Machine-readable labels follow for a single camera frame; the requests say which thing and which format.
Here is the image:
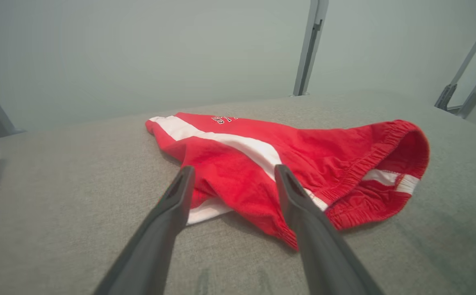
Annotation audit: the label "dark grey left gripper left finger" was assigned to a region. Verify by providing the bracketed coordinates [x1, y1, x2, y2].
[93, 166, 196, 295]

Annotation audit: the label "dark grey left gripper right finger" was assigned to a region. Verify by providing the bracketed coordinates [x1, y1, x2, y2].
[274, 164, 384, 295]

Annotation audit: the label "red shorts with white stripe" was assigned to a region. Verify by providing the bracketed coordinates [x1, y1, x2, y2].
[146, 112, 430, 250]

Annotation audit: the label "grey metal stand frame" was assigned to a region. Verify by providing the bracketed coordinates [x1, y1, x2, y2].
[435, 4, 476, 119]

